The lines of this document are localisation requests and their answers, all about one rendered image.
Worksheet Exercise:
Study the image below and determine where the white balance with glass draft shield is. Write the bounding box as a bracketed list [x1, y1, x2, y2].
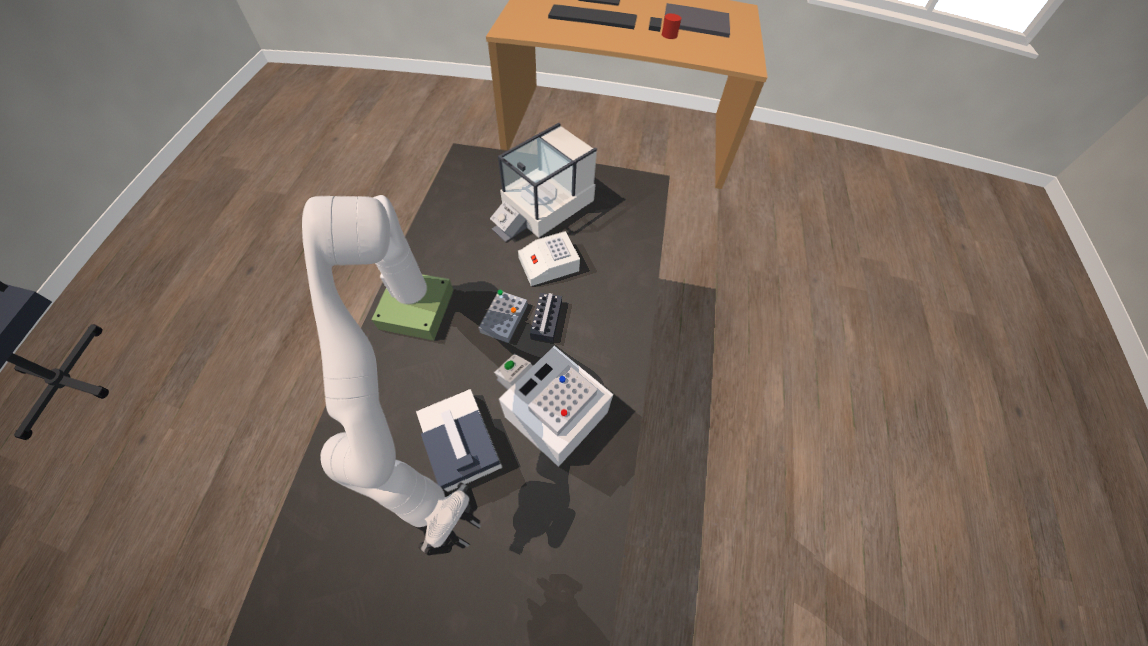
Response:
[490, 123, 597, 242]

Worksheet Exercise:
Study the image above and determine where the white tube rack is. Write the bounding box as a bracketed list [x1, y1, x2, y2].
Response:
[479, 291, 528, 343]

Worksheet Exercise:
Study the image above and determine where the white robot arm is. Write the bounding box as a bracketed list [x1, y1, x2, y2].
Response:
[302, 195, 470, 547]

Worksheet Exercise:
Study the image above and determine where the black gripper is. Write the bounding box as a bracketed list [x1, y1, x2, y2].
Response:
[416, 482, 481, 555]

